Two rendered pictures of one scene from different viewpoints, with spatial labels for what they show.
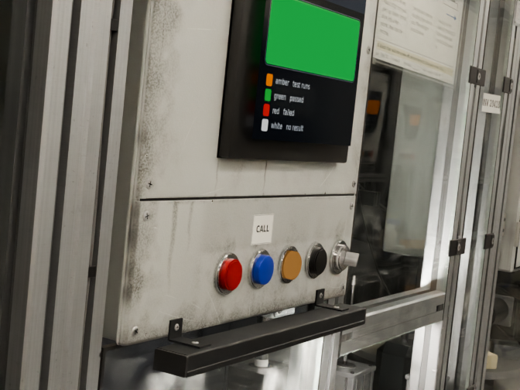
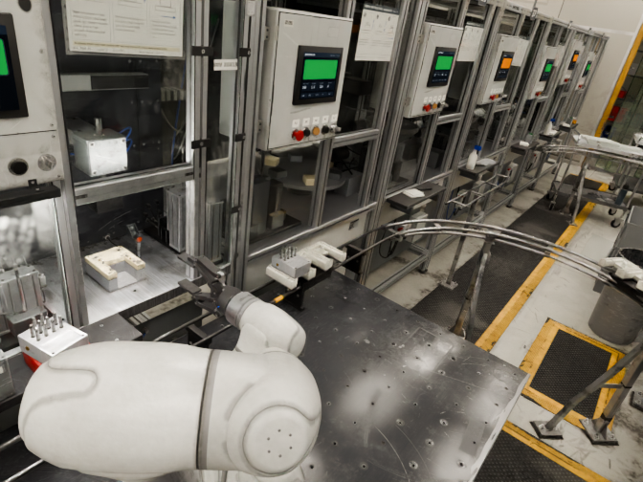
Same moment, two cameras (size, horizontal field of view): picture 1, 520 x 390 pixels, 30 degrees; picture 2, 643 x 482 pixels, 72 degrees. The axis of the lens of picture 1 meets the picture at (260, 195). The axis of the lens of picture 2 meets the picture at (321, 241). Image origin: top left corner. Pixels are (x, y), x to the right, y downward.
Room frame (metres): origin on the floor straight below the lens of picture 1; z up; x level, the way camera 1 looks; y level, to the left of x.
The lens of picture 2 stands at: (0.21, -0.82, 1.83)
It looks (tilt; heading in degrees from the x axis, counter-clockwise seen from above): 27 degrees down; 4
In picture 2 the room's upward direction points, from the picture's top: 9 degrees clockwise
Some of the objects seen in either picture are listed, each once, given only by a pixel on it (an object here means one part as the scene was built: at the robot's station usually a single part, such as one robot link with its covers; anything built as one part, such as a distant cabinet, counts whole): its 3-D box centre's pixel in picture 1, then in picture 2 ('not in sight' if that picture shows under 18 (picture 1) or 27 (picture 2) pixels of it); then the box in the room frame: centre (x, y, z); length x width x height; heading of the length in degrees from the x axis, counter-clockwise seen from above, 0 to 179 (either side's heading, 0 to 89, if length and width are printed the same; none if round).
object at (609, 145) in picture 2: not in sight; (597, 177); (5.83, -3.64, 0.48); 0.88 x 0.56 x 0.96; 78
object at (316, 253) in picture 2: not in sight; (307, 268); (1.84, -0.67, 0.84); 0.36 x 0.14 x 0.10; 150
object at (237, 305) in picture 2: not in sight; (244, 310); (1.11, -0.59, 1.12); 0.09 x 0.06 x 0.09; 150
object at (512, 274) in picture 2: not in sight; (545, 226); (5.13, -2.98, 0.01); 5.85 x 0.59 x 0.01; 150
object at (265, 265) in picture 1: (258, 268); not in sight; (0.96, -0.01, 1.42); 0.03 x 0.02 x 0.03; 150
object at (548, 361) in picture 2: not in sight; (572, 369); (2.61, -2.39, 0.01); 1.00 x 0.55 x 0.01; 150
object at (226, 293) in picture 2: not in sight; (225, 297); (1.14, -0.53, 1.12); 0.09 x 0.07 x 0.08; 60
